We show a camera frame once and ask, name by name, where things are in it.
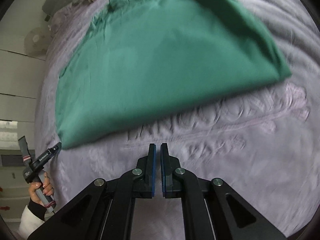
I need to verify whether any green work jacket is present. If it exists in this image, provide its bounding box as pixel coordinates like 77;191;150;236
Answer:
55;0;291;149

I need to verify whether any white wardrobe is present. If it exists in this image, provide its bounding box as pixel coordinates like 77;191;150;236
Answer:
1;50;45;224

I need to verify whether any person left hand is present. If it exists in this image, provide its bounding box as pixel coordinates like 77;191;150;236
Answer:
28;172;54;206

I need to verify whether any white sleeved left forearm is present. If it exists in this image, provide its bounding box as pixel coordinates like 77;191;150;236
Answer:
18;199;47;239

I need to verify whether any white standing fan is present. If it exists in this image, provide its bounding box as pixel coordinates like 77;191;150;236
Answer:
24;27;52;56

